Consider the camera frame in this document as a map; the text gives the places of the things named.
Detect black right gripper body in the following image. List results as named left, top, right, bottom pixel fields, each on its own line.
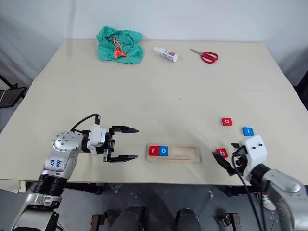
left=227, top=146, right=249, bottom=176

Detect black metal stand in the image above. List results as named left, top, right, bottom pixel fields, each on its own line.
left=0, top=74, right=27, bottom=109

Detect wooden letter tray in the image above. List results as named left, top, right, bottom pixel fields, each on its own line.
left=145, top=144, right=201, bottom=164

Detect white sneaker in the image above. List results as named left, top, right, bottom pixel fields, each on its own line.
left=256, top=192, right=277, bottom=211

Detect crumpled green cloth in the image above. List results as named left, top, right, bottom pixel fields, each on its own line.
left=96, top=25, right=145, bottom=65

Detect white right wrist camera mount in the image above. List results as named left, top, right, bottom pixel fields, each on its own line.
left=241, top=134, right=268, bottom=181

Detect black table frame bar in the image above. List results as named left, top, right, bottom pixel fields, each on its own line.
left=225, top=185, right=262, bottom=198
left=63, top=182, right=103, bottom=195

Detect red letter b block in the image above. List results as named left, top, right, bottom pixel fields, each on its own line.
left=215, top=147, right=229, bottom=159

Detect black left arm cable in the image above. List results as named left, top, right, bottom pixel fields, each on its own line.
left=70, top=113, right=101, bottom=133

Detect dark rounded shape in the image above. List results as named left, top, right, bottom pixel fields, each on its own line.
left=176, top=207, right=202, bottom=231

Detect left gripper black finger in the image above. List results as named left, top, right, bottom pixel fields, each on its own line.
left=107, top=155, right=139, bottom=164
left=111, top=125, right=140, bottom=135

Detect orange cord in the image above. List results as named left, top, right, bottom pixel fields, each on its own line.
left=111, top=36, right=128, bottom=59

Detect dark object beside table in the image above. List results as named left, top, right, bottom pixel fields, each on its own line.
left=294, top=71, right=308, bottom=109

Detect brown rusty bracket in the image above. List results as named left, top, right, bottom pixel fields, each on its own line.
left=90, top=211, right=108, bottom=227
left=218, top=212, right=242, bottom=227

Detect red handled scissors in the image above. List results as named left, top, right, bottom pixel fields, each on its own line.
left=189, top=48, right=220, bottom=64

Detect white plastic bottle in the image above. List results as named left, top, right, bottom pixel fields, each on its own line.
left=153, top=46, right=179, bottom=64

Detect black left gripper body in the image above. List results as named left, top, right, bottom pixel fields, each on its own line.
left=103, top=127, right=116, bottom=162

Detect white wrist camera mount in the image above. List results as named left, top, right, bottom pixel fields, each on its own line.
left=241, top=134, right=268, bottom=181
left=86, top=124, right=107, bottom=155

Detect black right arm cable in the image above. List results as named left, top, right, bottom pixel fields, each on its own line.
left=231, top=154, right=264, bottom=231

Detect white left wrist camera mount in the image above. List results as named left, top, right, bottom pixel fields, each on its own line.
left=86, top=124, right=107, bottom=155

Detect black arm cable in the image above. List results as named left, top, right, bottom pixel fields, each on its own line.
left=231, top=154, right=264, bottom=231
left=70, top=113, right=101, bottom=133

